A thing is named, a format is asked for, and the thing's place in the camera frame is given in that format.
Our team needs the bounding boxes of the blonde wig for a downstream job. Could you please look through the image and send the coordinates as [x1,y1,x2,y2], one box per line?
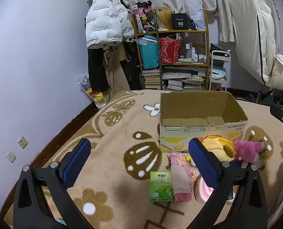
[156,7,174,30]

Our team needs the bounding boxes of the pile of magazines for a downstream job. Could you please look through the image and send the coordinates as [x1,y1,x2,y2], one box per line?
[162,66,206,91]

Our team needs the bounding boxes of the pink plastic packet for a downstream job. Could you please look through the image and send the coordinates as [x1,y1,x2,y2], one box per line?
[170,152,192,202]

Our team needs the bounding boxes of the floral pink and black bag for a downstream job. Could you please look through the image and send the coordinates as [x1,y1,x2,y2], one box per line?
[132,1,156,32]

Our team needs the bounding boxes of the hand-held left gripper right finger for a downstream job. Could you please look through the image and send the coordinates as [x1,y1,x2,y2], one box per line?
[187,138,268,229]

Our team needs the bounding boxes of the red patterned bag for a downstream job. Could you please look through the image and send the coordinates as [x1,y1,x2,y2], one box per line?
[159,37,182,64]

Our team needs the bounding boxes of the pink plush toy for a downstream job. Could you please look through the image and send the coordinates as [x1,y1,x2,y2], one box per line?
[232,140,266,170]

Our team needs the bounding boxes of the white folded mattress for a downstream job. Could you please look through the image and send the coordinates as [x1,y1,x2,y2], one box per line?
[229,0,279,87]

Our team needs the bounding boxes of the pink squishy cake toy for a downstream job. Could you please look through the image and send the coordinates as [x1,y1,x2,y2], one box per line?
[194,178,215,204]

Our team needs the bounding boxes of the small bear-print pouch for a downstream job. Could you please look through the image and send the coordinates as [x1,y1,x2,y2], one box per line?
[189,167,203,183]

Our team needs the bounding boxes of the light blue cloth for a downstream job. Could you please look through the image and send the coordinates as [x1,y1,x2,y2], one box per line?
[211,68,228,79]

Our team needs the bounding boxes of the teal bag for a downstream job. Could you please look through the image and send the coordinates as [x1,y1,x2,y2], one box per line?
[138,37,160,69]

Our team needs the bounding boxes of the stack of thick books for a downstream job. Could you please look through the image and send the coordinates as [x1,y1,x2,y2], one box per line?
[142,69,161,90]

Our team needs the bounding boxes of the cardboard box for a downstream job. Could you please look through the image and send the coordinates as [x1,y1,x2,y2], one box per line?
[159,91,248,152]

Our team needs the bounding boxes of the hanging beige cloth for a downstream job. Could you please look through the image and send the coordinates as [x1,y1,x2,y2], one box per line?
[103,44,130,96]

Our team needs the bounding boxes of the green tissue pack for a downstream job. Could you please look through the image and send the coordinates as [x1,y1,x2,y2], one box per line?
[149,171,175,202]

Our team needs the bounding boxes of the cream bedding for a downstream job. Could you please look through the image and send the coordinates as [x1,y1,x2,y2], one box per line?
[267,54,283,93]

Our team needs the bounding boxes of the black box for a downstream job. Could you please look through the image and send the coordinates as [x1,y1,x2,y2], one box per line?
[172,13,192,30]

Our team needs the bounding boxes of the plastic bag with yellow contents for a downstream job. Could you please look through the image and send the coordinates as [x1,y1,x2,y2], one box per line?
[78,73,107,110]

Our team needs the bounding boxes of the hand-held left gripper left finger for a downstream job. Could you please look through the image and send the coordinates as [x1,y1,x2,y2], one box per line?
[13,138,94,229]

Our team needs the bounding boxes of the hanging black clothes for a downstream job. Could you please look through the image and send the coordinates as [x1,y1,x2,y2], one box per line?
[88,45,111,93]

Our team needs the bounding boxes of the yellow plush toy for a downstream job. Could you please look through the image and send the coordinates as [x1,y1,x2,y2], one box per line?
[201,135,236,164]

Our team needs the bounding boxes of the white trolley cart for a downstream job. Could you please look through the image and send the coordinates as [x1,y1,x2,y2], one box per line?
[209,50,231,91]

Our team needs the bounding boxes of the white puffer jacket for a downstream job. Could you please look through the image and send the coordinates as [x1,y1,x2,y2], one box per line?
[85,0,135,49]

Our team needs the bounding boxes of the beige floral carpet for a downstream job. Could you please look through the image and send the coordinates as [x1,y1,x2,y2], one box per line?
[3,90,283,229]

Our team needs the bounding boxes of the clear plastic bag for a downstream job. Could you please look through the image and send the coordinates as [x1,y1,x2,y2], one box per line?
[184,0,206,30]

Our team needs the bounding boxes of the yellow wooden shelf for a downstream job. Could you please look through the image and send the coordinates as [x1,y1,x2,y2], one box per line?
[132,7,211,91]

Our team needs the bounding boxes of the row of small cosmetic bottles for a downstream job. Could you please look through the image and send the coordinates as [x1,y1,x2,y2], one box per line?
[186,43,207,62]

